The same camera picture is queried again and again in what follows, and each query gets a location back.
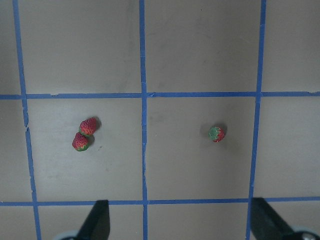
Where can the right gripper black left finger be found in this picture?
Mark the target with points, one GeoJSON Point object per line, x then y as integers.
{"type": "Point", "coordinates": [97, 224]}

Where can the red strawberry with green top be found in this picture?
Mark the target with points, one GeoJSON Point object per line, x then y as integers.
{"type": "Point", "coordinates": [216, 134]}

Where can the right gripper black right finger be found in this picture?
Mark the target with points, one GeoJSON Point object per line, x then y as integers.
{"type": "Point", "coordinates": [266, 223]}

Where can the red strawberry of pair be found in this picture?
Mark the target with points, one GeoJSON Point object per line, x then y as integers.
{"type": "Point", "coordinates": [80, 142]}
{"type": "Point", "coordinates": [88, 127]}

